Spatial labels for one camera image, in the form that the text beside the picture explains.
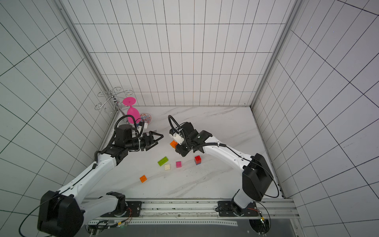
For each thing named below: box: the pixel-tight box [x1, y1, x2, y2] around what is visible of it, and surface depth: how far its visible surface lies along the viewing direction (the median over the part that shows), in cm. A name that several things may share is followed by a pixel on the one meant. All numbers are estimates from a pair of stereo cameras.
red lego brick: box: [194, 155, 202, 165], surface depth 87 cm
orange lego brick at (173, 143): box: [169, 140, 179, 150], surface depth 81 cm
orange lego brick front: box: [139, 174, 148, 184], surface depth 84 cm
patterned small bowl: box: [140, 112, 152, 124], surface depth 111 cm
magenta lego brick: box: [175, 160, 183, 168], surface depth 89 cm
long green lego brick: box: [157, 156, 169, 167], surface depth 91 cm
